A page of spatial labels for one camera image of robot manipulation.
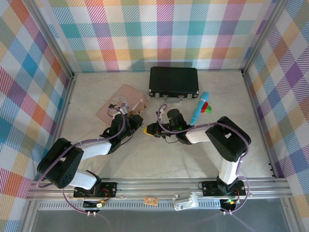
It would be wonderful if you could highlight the perforated metal cable tray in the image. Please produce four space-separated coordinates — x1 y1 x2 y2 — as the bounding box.
38 202 223 210

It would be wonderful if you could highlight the pink tin box cartoon couple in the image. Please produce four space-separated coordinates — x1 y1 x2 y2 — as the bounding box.
96 84 150 126

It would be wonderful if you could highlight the blue pen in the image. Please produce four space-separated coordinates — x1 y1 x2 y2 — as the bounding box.
190 91 210 126

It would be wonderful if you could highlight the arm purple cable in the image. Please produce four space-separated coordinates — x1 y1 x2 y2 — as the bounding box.
156 103 253 215
36 106 126 215

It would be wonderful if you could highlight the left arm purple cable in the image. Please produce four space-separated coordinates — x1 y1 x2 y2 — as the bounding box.
36 106 126 215

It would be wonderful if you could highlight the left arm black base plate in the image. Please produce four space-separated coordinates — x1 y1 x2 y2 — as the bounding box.
73 181 118 199

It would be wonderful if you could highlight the white plastic device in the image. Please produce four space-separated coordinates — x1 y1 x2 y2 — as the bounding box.
171 192 199 211

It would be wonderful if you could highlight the aluminium corner post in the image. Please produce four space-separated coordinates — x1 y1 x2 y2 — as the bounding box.
241 0 288 76
26 0 76 78

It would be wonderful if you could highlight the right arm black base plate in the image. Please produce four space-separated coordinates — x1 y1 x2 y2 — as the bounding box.
201 180 247 197

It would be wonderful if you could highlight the black case with handle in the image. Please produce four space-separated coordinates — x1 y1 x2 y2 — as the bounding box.
147 66 200 104

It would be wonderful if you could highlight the black connector bracket green light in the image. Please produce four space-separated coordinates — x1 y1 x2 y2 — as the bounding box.
221 198 238 215

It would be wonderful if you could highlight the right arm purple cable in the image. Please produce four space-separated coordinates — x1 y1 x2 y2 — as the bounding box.
156 103 253 215

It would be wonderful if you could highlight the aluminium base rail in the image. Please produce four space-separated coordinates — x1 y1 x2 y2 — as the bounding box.
26 177 293 201

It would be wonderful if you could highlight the aluminium side rail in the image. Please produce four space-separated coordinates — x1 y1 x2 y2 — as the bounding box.
242 72 277 179
43 72 76 181

